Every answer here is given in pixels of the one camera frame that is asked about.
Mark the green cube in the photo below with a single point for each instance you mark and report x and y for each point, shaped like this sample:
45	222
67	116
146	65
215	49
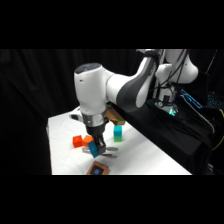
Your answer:
117	139

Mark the orange cube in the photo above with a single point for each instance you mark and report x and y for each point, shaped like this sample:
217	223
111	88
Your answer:
87	140

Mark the blue lit device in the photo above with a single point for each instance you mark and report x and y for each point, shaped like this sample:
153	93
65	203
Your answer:
191	98

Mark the black curtain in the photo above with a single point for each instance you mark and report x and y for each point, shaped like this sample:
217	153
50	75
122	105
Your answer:
36	106

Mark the blue cube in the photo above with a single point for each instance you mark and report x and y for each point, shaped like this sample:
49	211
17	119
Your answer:
94	149

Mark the teal cube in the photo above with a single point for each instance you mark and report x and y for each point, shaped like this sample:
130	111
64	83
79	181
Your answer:
118	131

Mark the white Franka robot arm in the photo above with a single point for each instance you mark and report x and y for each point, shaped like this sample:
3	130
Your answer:
110	88

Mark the wooden block with blue dot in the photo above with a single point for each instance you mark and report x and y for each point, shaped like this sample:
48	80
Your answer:
97	169

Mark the red cube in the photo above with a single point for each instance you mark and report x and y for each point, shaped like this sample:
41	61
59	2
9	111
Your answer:
77	141

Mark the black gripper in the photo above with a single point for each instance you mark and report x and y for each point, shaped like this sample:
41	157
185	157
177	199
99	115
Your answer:
95	130

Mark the small green light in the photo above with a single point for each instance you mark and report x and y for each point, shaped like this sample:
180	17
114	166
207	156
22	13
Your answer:
172	111

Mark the plain tan wooden block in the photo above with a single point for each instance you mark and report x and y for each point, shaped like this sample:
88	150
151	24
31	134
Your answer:
115	117

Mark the black robot stand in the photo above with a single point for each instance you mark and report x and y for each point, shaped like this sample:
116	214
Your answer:
173	133

